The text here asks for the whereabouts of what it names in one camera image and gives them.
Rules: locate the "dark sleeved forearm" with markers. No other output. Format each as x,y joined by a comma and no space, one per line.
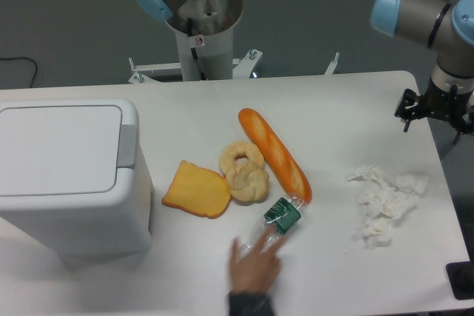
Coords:
248,304

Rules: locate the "black device at table edge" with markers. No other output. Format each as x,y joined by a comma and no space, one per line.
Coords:
460,276

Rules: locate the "orange toast slice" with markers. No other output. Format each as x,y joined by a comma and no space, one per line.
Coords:
198,191

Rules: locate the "crumpled white tissue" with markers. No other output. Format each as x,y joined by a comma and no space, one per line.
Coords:
384,202

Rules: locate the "right robot arm blue caps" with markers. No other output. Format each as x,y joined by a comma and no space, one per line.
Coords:
448,30

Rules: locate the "bare human hand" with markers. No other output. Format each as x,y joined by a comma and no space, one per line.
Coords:
257,271

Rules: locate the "orange baguette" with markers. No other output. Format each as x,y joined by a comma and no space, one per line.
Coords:
285,168

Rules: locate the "white plastic trash can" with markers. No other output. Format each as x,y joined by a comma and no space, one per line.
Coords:
60,182

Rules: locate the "clear bottle green label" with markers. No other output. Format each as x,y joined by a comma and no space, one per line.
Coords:
282,216

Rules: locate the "beige twisted bread roll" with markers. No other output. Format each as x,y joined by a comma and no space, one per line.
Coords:
248,182

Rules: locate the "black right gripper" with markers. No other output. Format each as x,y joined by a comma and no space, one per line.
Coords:
447,101

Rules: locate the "beige ring bread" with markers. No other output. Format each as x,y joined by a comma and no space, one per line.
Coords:
229,156

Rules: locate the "grey trash can push button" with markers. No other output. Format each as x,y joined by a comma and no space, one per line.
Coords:
127,146

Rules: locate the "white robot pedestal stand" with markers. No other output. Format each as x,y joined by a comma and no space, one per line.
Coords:
201,58

